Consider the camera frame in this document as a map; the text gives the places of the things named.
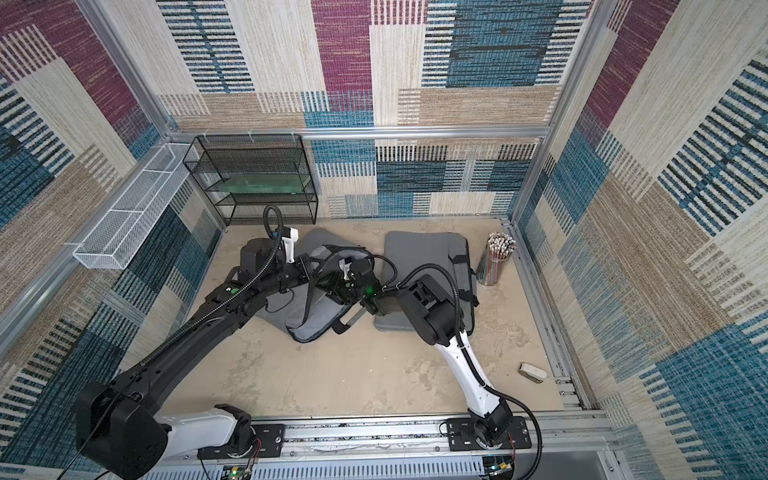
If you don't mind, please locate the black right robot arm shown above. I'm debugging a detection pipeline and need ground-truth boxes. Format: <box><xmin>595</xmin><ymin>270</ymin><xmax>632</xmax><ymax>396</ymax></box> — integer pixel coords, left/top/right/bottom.
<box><xmin>320</xmin><ymin>259</ymin><xmax>541</xmax><ymax>450</ymax></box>

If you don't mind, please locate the white eraser block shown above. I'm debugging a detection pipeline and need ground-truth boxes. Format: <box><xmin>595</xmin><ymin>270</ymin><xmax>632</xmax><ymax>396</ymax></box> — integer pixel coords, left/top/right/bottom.
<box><xmin>518</xmin><ymin>362</ymin><xmax>549</xmax><ymax>383</ymax></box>

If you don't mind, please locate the grey zippered laptop bag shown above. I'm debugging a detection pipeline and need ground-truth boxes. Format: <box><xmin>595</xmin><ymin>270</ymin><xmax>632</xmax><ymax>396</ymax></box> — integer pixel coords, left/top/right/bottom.
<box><xmin>255</xmin><ymin>228</ymin><xmax>369</xmax><ymax>343</ymax></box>

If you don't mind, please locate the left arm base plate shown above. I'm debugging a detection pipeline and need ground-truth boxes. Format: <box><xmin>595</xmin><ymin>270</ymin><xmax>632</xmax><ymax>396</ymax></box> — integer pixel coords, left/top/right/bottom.
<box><xmin>197</xmin><ymin>424</ymin><xmax>286</xmax><ymax>461</ymax></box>

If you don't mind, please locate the cup of coloured pencils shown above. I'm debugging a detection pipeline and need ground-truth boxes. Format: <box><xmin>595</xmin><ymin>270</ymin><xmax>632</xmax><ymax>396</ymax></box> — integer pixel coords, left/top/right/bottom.
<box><xmin>476</xmin><ymin>232</ymin><xmax>516</xmax><ymax>286</ymax></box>

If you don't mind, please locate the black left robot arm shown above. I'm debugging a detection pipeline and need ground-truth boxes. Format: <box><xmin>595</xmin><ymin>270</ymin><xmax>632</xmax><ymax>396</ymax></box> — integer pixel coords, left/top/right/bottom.
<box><xmin>74</xmin><ymin>206</ymin><xmax>307</xmax><ymax>479</ymax></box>

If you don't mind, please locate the white wire mesh basket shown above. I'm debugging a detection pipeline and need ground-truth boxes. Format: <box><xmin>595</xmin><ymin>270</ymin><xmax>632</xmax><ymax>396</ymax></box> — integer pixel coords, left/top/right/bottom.
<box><xmin>73</xmin><ymin>143</ymin><xmax>188</xmax><ymax>270</ymax></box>

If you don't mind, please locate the white slotted cable duct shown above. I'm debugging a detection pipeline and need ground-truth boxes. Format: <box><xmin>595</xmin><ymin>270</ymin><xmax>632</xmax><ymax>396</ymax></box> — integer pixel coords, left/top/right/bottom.
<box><xmin>145</xmin><ymin>456</ymin><xmax>485</xmax><ymax>479</ymax></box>

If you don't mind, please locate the black wire mesh shelf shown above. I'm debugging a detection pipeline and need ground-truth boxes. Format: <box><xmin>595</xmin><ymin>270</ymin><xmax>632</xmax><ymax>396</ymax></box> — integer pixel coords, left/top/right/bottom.
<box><xmin>183</xmin><ymin>134</ymin><xmax>319</xmax><ymax>226</ymax></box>

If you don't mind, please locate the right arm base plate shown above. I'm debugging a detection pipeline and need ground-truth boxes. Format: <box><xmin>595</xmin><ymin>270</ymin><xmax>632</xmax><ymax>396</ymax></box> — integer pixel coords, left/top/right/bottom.
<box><xmin>438</xmin><ymin>416</ymin><xmax>533</xmax><ymax>452</ymax></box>

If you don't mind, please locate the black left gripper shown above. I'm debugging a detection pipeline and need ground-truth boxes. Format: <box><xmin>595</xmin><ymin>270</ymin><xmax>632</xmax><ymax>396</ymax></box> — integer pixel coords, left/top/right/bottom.
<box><xmin>261</xmin><ymin>254</ymin><xmax>328</xmax><ymax>300</ymax></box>

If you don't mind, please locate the green mat on shelf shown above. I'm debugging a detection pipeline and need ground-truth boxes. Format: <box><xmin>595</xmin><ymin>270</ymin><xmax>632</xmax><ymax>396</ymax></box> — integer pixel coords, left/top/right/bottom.
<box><xmin>216</xmin><ymin>173</ymin><xmax>311</xmax><ymax>194</ymax></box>

